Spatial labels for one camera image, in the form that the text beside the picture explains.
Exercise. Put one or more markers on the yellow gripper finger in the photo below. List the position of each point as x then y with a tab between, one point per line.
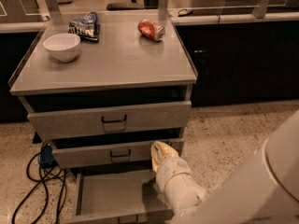
155	160
163	150

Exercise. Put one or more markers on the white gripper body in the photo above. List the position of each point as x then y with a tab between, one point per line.
172	169

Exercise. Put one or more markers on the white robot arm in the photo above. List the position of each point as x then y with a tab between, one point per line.
263	190

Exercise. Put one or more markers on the grey middle drawer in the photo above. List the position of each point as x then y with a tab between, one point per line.
74	153

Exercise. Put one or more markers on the grey drawer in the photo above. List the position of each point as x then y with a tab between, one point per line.
121	193
74	153
107	120

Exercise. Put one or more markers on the grey bottom drawer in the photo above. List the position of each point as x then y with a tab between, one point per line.
121	193

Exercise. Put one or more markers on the grey drawer cabinet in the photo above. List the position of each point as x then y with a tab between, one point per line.
123	68

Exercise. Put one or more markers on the grey top drawer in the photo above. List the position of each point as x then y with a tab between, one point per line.
107	120

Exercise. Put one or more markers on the blue power box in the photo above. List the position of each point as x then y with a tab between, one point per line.
46	158

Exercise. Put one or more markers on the dark lower cabinets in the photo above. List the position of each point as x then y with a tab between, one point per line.
242	63

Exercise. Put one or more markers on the red soda can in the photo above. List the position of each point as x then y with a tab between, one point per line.
151	30

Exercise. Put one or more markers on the white ceramic bowl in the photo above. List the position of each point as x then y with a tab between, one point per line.
63	47

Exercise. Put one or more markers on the blue chip bag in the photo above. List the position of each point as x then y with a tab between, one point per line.
86	27

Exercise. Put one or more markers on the black office chair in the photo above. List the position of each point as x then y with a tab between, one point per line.
133	5

